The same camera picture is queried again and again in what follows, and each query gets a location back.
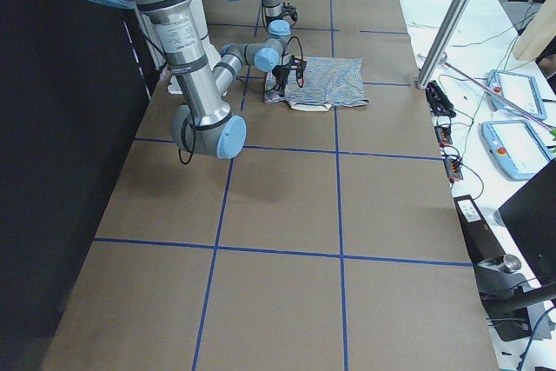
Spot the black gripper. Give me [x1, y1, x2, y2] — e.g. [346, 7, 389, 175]
[271, 55, 307, 99]
[262, 3, 299, 23]

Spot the navy white striped polo shirt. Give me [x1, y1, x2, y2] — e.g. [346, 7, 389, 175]
[263, 56, 370, 111]

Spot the black power strip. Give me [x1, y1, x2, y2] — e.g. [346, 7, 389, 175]
[425, 80, 456, 118]

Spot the brown paper table cover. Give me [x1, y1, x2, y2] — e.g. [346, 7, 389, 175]
[42, 0, 498, 370]

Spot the orange black connector block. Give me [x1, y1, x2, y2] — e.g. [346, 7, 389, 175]
[434, 124, 463, 184]

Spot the upper blue teach pendant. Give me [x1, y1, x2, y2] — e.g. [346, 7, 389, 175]
[487, 70, 546, 120]

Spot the blue teach pendant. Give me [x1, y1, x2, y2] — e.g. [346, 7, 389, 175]
[487, 70, 546, 120]
[480, 120, 553, 181]

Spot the lower blue teach pendant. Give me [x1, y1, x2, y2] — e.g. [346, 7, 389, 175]
[480, 120, 553, 181]

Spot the wooden beam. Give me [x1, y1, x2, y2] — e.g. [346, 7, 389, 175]
[513, 0, 555, 62]

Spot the black box with label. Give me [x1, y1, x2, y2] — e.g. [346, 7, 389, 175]
[453, 195, 506, 264]

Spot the black monitor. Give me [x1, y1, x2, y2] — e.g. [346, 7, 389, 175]
[498, 161, 556, 284]

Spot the black monitor stand clamp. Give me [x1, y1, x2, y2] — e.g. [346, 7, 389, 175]
[473, 257, 555, 342]

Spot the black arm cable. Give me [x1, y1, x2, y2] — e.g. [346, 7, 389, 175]
[129, 18, 305, 167]

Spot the aluminium frame post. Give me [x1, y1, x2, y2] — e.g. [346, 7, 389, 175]
[415, 0, 470, 89]

